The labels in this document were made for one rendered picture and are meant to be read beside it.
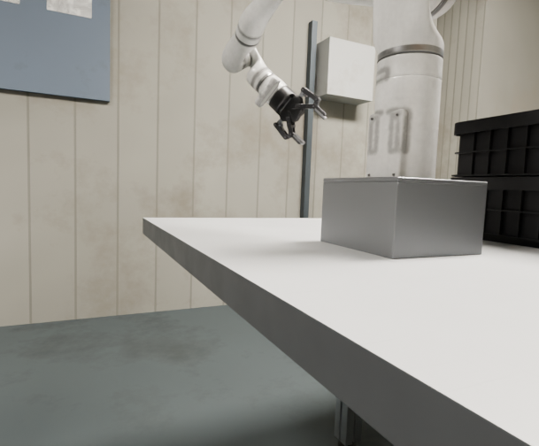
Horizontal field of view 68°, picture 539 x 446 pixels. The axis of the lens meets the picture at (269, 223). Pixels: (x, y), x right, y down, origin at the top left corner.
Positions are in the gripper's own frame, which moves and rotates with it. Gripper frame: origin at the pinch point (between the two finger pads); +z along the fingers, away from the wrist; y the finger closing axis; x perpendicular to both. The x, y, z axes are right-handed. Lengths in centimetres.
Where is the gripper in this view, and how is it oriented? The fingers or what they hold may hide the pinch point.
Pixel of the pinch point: (312, 130)
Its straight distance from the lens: 114.5
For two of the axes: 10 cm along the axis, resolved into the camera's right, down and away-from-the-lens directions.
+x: -4.3, 2.1, -8.8
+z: 6.7, 7.2, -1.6
